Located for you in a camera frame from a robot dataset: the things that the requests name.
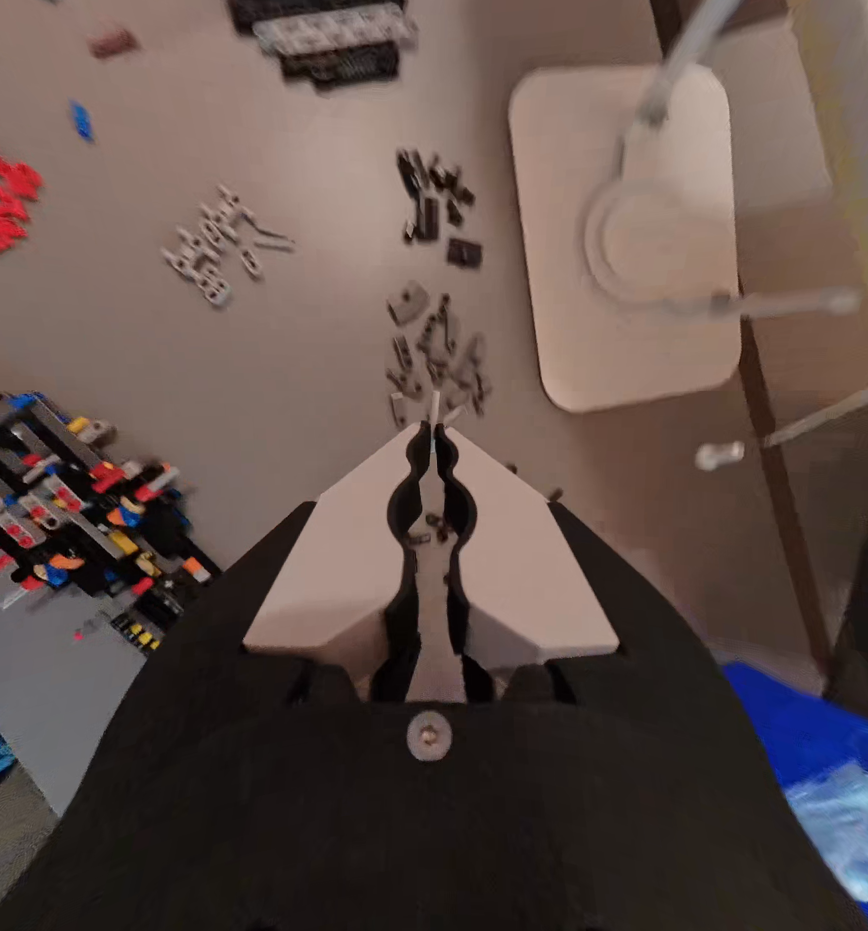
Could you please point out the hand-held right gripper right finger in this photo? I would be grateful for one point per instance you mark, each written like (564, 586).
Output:
(528, 582)

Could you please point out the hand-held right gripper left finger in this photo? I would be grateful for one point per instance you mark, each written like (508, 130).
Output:
(332, 574)

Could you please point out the light grey lego axle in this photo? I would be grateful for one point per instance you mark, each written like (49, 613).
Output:
(435, 411)

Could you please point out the pile of dark grey lego pieces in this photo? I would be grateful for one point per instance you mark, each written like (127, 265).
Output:
(434, 342)

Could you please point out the partly built lego model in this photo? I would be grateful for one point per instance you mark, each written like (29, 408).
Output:
(77, 524)

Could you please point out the pile of light grey lego pieces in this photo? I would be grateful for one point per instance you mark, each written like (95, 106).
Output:
(212, 244)

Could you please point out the pile of black lego pieces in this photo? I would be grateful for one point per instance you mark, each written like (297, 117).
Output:
(428, 214)

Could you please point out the clear bags of lego parts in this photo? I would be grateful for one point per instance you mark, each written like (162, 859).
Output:
(848, 822)

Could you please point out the pile of red lego pins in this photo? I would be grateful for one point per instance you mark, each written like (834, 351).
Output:
(1, 211)

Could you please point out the stack of black lego frames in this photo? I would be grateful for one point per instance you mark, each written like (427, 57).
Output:
(339, 69)

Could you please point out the blue lego connector peg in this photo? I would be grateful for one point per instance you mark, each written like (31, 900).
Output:
(81, 120)

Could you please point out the brown lego piece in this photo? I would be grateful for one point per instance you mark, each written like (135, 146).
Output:
(112, 43)

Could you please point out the white lamp base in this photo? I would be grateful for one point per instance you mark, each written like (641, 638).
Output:
(623, 349)

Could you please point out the blue plastic bin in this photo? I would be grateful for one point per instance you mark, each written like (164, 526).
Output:
(790, 720)

